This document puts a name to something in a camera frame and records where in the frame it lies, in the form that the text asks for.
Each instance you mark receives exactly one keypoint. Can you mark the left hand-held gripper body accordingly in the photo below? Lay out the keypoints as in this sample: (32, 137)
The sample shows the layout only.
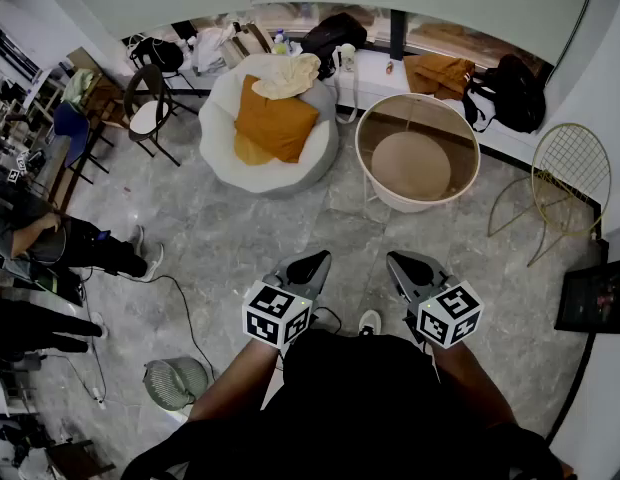
(270, 313)

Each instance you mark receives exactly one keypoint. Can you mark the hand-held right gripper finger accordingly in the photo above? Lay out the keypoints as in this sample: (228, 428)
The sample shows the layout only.
(401, 278)
(422, 268)

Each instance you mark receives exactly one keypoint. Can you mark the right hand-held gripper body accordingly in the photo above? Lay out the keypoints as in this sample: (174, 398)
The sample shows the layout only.
(450, 315)

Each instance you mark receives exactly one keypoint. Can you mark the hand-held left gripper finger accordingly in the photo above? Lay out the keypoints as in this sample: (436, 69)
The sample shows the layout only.
(300, 266)
(317, 280)

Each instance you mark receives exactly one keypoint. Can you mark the green wire basket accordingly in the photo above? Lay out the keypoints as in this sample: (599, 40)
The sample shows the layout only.
(172, 383)

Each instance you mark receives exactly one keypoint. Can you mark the cream clothes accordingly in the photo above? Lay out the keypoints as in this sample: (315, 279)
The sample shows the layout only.
(285, 75)

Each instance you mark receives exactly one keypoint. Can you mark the person's right forearm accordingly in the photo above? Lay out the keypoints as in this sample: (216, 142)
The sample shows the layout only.
(470, 383)

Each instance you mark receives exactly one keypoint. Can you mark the person's left forearm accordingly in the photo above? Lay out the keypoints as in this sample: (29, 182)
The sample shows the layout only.
(230, 383)

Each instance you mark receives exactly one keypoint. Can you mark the person's right white shoe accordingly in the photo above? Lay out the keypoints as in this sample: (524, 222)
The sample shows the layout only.
(371, 320)

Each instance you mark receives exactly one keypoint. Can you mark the round white side table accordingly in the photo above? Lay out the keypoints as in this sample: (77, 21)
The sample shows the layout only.
(410, 165)

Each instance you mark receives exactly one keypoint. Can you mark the yellow cushion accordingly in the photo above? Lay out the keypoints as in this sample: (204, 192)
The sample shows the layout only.
(247, 150)

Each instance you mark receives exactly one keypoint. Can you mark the person's black shirt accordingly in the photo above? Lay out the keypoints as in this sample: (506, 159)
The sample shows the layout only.
(360, 408)

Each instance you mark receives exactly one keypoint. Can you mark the orange cushion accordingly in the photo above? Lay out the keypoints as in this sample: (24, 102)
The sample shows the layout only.
(277, 120)

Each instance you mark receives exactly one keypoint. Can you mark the black framed screen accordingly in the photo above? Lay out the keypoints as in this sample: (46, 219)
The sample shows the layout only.
(597, 295)

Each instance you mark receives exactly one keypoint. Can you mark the white beanbag chair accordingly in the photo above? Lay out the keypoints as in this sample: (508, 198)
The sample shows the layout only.
(215, 133)

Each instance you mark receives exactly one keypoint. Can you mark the white power strip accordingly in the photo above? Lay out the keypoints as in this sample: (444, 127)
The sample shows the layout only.
(98, 397)

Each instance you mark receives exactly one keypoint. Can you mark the orange garment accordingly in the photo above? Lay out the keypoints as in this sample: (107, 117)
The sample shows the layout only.
(437, 75)

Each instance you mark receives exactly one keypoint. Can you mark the white window bench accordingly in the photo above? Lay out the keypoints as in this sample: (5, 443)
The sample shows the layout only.
(375, 78)

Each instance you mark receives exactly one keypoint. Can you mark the small orange toy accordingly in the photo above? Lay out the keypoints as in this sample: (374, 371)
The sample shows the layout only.
(389, 67)

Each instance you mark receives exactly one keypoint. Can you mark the dark chair with white seat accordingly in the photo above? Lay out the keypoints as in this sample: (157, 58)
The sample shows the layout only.
(145, 115)

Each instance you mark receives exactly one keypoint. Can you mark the yellow drink bottle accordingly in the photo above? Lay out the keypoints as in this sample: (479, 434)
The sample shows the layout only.
(280, 48)

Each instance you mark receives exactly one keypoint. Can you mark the clear bottle with blue cap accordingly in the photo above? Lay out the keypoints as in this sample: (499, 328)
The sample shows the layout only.
(280, 34)

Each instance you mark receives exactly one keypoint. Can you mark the white plastic bag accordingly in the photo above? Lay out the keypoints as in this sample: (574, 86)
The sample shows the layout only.
(210, 48)

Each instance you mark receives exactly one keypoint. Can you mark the black tripod equipment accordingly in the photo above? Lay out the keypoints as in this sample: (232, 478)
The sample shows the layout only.
(75, 460)

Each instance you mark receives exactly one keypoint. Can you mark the wooden shelf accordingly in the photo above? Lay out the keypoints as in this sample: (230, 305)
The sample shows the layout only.
(105, 93)

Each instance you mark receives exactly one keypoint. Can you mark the blue chair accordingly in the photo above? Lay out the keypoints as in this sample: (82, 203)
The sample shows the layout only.
(72, 125)

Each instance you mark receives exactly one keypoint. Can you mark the light green cloth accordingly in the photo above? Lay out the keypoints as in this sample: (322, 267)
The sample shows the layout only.
(77, 85)

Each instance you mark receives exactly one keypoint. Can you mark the black window post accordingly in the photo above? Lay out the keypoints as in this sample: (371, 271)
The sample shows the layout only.
(398, 35)

